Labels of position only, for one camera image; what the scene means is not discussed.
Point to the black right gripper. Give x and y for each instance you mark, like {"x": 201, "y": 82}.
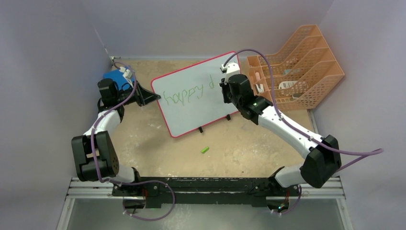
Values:
{"x": 225, "y": 87}

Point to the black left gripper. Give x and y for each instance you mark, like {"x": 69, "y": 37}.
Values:
{"x": 143, "y": 97}

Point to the pink framed whiteboard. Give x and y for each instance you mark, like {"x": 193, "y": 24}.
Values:
{"x": 191, "y": 97}

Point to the green marker cap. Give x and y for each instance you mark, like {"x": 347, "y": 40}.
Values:
{"x": 204, "y": 150}

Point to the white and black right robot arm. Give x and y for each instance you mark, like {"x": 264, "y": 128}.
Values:
{"x": 320, "y": 161}

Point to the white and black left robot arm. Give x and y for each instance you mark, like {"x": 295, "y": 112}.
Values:
{"x": 94, "y": 154}

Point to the blue box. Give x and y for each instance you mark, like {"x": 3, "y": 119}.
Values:
{"x": 116, "y": 76}

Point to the white stapler in organizer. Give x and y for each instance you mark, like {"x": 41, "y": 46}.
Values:
{"x": 259, "y": 88}

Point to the white remote in organizer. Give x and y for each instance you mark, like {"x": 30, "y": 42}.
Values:
{"x": 287, "y": 84}

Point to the orange plastic desk organizer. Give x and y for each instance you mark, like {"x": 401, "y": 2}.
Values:
{"x": 305, "y": 58}

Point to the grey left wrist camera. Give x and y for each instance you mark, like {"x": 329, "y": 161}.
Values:
{"x": 127, "y": 75}

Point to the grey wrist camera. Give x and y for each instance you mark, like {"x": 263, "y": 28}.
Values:
{"x": 230, "y": 69}
{"x": 127, "y": 75}

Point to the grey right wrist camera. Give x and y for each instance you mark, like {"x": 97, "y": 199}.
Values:
{"x": 230, "y": 69}

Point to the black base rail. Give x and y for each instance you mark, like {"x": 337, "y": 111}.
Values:
{"x": 253, "y": 191}

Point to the aluminium frame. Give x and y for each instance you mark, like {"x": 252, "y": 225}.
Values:
{"x": 238, "y": 148}

